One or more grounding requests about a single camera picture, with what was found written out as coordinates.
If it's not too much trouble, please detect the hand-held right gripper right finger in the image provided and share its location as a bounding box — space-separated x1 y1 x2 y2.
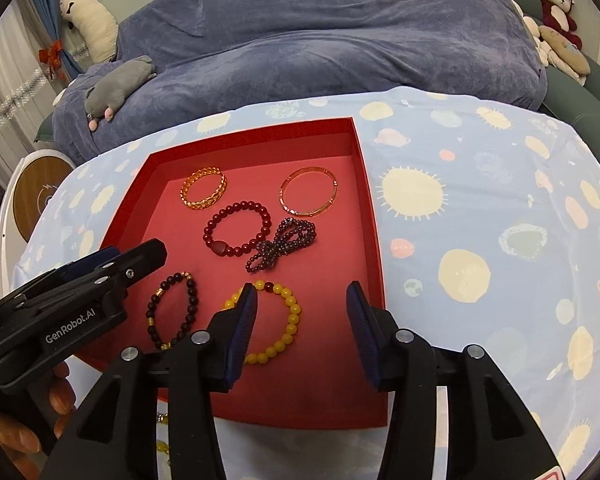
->
346 281 561 480

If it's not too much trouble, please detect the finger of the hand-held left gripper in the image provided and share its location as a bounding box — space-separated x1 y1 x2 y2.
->
0 239 168 318
55 246 122 282

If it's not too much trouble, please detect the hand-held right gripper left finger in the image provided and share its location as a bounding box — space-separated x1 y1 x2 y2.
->
47 282 259 480

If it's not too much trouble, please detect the red cardboard box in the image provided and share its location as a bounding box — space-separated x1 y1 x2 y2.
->
72 117 387 431

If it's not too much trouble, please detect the yellow bead bracelet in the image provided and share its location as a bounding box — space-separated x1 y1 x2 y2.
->
222 281 302 366

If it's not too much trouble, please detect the dark brown bead bracelet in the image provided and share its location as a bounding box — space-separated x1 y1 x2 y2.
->
147 272 199 351

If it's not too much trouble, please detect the red bead bracelet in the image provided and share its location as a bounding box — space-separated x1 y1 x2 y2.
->
203 201 272 259

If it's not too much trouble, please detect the gold chain bangle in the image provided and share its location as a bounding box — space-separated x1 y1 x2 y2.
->
180 167 228 211

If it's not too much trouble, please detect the dark purple garnet bracelet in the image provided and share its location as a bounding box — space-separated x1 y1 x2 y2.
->
245 217 318 273

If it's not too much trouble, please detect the rose gold bangle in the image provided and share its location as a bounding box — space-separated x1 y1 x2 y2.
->
280 166 338 218

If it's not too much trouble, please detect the person's left hand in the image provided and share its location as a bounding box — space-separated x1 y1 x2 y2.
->
0 362 77 480

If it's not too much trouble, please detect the round white wooden device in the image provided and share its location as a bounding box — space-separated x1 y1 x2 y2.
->
0 149 76 281

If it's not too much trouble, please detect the grey plush toy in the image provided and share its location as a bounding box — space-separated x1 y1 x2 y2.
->
84 56 157 132

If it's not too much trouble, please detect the white sheer curtain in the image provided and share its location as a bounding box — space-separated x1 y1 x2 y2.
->
0 10 51 171

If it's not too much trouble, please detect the red curtain bow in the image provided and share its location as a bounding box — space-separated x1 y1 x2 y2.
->
39 42 63 68

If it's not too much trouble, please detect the white long plush toy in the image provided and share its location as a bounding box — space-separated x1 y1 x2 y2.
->
59 0 119 63

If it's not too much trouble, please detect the blue curtain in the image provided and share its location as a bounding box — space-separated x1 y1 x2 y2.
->
45 0 88 76

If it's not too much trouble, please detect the purple plush blanket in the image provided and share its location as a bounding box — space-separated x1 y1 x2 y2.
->
52 0 548 168

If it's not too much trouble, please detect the white small plush toy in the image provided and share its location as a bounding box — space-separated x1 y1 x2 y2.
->
512 0 551 67

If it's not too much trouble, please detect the brown cookie plush toy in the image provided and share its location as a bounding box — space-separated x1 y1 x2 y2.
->
537 25 592 78

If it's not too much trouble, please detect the red monkey plush toy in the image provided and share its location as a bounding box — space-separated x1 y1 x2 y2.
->
532 0 583 51

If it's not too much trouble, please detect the yellow-green bead bracelet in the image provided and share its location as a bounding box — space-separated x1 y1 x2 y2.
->
155 412 171 466

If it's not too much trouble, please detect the green upholstered bed frame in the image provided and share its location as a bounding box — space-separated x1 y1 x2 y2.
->
480 0 600 136

